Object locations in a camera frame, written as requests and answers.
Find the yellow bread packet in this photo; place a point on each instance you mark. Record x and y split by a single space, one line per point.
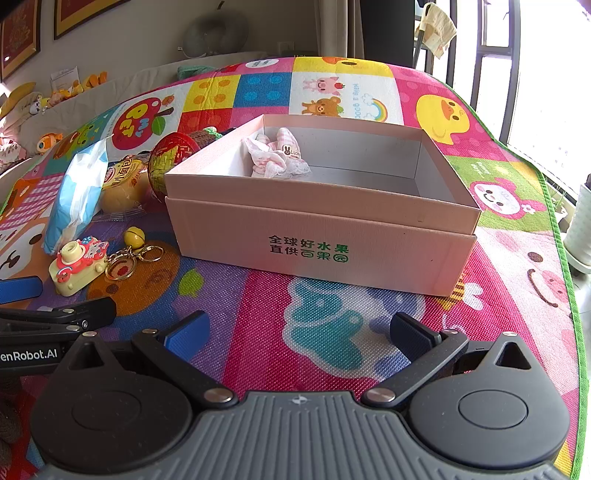
122 184

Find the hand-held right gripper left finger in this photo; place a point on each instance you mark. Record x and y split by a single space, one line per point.
184 333

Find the orange clownfish plush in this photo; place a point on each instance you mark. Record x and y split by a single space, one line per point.
48 142

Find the white plant pot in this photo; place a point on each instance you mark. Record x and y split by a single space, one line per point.
579 226

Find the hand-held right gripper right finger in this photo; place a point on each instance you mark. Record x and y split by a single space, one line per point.
412 334

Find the row of orange plush toys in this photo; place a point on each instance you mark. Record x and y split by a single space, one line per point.
81 85

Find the beige hanging cloth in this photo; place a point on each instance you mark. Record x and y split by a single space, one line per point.
436 27

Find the white paper card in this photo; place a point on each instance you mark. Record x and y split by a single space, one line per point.
64 77

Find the yellow plush toy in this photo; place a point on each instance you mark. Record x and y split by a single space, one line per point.
16 99

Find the beige sofa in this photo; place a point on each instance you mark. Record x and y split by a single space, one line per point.
115 87

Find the pink cardboard box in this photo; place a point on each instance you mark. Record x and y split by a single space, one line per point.
323 221

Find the small framed wall picture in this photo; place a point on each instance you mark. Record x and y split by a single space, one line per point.
18 37

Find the green knitted item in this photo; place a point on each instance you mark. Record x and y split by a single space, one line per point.
196 70

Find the blue white tissue pack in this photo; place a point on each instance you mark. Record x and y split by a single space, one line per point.
76 194

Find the large framed wall picture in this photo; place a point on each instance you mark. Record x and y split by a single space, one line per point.
87 18

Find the yellow pink toy camera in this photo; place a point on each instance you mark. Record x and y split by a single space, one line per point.
76 267

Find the beige curtain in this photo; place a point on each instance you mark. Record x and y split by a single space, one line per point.
339 27

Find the grey neck pillow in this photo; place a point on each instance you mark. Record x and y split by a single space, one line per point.
207 34

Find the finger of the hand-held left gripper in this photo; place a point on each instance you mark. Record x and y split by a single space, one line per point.
21 290
69 314

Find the black window frame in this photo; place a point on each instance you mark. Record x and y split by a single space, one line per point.
489 50

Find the brown green crochet doll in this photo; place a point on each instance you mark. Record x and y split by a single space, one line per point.
203 137

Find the colourful printed play mat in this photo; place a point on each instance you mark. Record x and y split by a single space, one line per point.
300 83

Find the red gold toy egg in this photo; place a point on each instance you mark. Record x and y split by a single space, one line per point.
166 157

